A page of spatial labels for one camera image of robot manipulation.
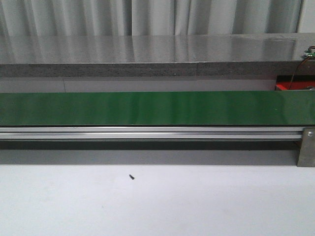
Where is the aluminium conveyor frame rail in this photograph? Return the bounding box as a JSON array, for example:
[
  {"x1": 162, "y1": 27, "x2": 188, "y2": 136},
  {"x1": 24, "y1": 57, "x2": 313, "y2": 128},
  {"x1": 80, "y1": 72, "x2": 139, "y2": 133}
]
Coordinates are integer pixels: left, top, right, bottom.
[{"x1": 0, "y1": 126, "x2": 305, "y2": 140}]

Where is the green conveyor belt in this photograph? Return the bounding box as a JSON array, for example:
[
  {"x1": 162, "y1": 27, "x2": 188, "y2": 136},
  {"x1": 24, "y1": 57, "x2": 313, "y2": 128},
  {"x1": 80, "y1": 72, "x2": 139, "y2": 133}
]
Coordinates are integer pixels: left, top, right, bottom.
[{"x1": 0, "y1": 90, "x2": 315, "y2": 126}]

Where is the small green circuit board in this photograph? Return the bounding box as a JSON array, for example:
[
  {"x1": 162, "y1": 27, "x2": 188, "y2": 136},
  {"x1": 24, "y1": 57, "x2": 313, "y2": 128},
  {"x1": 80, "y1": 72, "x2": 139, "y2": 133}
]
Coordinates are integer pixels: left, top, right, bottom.
[{"x1": 303, "y1": 48, "x2": 315, "y2": 58}]

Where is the white pleated curtain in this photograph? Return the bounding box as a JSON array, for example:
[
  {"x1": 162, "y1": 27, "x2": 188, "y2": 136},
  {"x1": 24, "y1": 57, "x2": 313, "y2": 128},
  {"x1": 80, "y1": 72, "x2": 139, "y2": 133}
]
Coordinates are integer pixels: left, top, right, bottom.
[{"x1": 0, "y1": 0, "x2": 302, "y2": 37}]

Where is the grey stone counter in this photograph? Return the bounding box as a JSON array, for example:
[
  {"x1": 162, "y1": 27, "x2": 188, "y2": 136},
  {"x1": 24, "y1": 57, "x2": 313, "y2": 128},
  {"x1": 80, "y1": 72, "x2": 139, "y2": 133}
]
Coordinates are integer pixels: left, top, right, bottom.
[{"x1": 0, "y1": 33, "x2": 315, "y2": 93}]

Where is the steel conveyor support bracket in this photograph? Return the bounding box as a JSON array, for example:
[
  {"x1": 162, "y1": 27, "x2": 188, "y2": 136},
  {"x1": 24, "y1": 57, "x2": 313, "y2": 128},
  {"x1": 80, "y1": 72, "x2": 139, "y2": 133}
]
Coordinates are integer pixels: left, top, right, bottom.
[{"x1": 297, "y1": 128, "x2": 315, "y2": 167}]

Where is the red plastic bin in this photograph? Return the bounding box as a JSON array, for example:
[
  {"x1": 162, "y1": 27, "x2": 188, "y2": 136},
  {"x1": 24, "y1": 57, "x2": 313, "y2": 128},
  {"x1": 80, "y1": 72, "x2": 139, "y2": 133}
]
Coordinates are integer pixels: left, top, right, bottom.
[{"x1": 276, "y1": 75, "x2": 315, "y2": 90}]

